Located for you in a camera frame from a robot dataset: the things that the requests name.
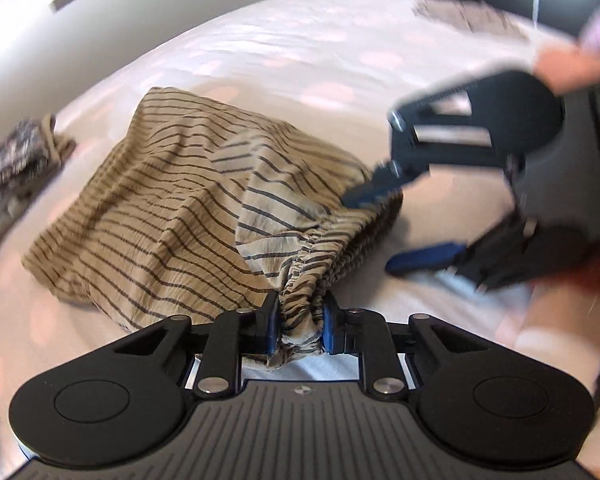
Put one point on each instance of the white bed sheet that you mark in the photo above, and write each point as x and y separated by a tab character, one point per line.
280	60

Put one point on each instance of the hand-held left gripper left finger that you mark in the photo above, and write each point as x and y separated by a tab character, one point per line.
271	326

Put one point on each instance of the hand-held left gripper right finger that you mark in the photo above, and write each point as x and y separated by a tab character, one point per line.
328	327

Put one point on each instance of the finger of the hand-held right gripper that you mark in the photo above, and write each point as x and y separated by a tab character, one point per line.
425	257
362	195

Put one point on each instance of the beige striped shorts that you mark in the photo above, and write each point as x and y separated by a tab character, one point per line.
155	200

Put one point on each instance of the person's right hand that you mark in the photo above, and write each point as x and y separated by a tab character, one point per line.
565	67

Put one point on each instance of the dark floral patterned cloth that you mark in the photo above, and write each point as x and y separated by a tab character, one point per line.
465	15
10	160

